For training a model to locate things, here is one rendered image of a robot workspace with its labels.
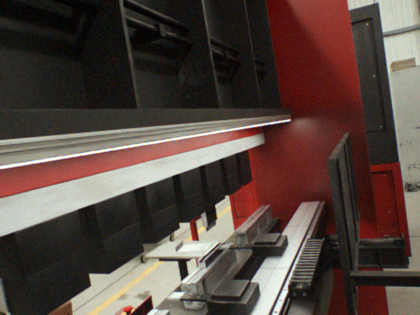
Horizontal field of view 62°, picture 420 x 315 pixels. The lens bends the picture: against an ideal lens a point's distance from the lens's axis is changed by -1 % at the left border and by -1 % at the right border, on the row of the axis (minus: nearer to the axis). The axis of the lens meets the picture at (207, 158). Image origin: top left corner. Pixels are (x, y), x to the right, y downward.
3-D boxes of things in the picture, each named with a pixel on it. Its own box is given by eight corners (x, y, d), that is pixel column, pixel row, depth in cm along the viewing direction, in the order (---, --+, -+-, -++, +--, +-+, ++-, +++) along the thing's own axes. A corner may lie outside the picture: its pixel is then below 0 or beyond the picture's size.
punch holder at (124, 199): (119, 251, 96) (108, 191, 95) (145, 251, 93) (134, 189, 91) (79, 274, 82) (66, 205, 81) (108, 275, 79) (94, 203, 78)
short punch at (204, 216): (214, 224, 145) (210, 202, 145) (218, 224, 144) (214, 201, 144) (203, 232, 136) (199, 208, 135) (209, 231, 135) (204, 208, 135)
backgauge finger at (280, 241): (226, 245, 146) (224, 233, 145) (288, 244, 135) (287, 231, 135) (214, 256, 135) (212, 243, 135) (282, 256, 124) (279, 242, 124)
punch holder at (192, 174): (186, 212, 132) (178, 168, 131) (206, 210, 129) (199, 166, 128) (165, 224, 119) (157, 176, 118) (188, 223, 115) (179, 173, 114)
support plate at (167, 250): (166, 243, 161) (165, 241, 161) (219, 242, 150) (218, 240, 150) (144, 258, 144) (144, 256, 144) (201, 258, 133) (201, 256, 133)
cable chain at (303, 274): (308, 247, 123) (307, 237, 123) (325, 247, 121) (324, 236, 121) (289, 299, 90) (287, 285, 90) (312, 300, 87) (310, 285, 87)
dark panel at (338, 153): (356, 211, 193) (345, 132, 190) (359, 210, 193) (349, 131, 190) (348, 326, 91) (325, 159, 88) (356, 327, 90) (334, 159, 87)
